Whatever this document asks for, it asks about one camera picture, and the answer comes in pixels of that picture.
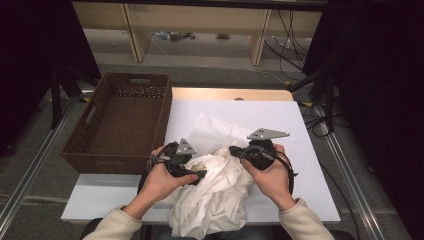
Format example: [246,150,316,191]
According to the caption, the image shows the white table board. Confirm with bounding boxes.
[60,98,342,225]

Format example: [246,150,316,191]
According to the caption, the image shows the dark curtain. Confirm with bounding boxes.
[0,0,103,158]
[301,0,424,240]

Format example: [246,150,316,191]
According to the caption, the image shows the thin black floor cable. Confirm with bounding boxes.
[319,162,362,240]

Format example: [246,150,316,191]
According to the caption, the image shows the white mesh laundry bag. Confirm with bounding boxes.
[187,112,259,157]

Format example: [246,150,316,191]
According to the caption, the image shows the tangle of small floor cables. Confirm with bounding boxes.
[153,30,197,42]

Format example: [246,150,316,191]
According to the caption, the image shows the metal floor rail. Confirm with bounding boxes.
[313,103,389,240]
[0,96,83,231]

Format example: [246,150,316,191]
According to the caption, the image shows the person's right hand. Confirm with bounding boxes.
[241,143,298,212]

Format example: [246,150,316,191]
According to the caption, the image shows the brown woven basket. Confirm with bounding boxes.
[59,72,174,176]

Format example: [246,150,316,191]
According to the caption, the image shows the beige wooden shelf unit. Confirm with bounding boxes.
[72,1,324,67]

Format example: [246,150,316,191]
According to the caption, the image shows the person's left hand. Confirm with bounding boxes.
[138,145,200,211]

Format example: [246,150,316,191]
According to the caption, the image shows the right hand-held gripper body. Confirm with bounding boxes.
[246,128,291,172]

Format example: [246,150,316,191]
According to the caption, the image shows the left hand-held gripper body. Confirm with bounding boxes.
[162,137,198,178]

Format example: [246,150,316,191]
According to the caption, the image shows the coiled black floor cables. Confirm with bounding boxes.
[299,101,339,138]

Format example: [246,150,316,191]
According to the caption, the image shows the white garment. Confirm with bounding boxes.
[168,146,256,240]

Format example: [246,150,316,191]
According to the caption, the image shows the left hand-held gripper cable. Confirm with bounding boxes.
[137,142,178,195]

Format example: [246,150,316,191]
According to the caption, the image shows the black metal stand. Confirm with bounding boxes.
[287,68,336,133]
[49,66,101,129]

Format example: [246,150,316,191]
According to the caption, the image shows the hanging black cables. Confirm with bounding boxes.
[264,9,309,73]

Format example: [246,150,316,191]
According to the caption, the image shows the wooden table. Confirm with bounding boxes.
[171,87,294,102]

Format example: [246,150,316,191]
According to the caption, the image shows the black chair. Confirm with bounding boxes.
[79,218,356,240]

